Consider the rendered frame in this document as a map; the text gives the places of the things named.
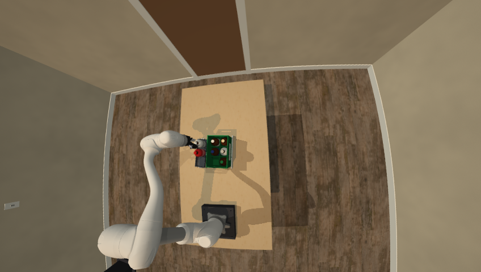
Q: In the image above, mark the brown bottle with blue cap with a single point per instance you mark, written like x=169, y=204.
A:
x=215, y=151

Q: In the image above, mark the red bottle with pale label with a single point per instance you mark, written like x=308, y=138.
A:
x=199, y=152

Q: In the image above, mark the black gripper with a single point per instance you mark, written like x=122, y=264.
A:
x=190, y=144

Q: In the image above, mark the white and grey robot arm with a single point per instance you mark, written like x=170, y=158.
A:
x=140, y=243

